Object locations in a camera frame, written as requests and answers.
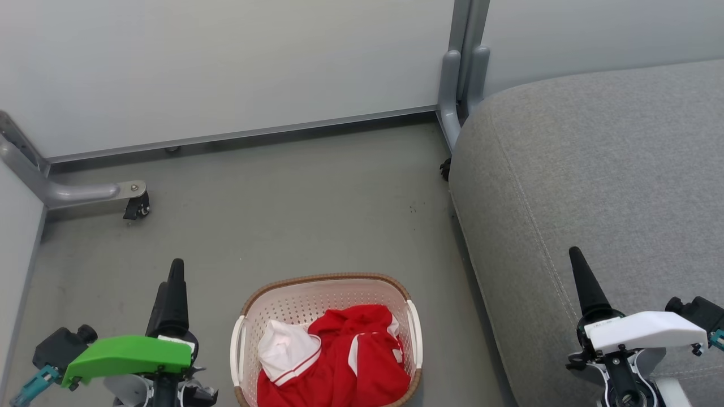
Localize grey fabric sofa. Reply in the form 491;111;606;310
449;59;724;407

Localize grey partition leg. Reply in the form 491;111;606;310
0;110;148;211

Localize white perforated laundry basket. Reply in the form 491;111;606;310
230;273;424;407

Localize red and white shirt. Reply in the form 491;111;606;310
256;319;340;407

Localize left camera cable teal plug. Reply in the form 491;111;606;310
8;365;61;407

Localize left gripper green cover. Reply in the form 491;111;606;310
61;258;219;407

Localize grey partition post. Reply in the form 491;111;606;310
437;0;491;153

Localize red shorts with white stripe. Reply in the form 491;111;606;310
308;304;412;407

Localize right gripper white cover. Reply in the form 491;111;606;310
567;246;708;407

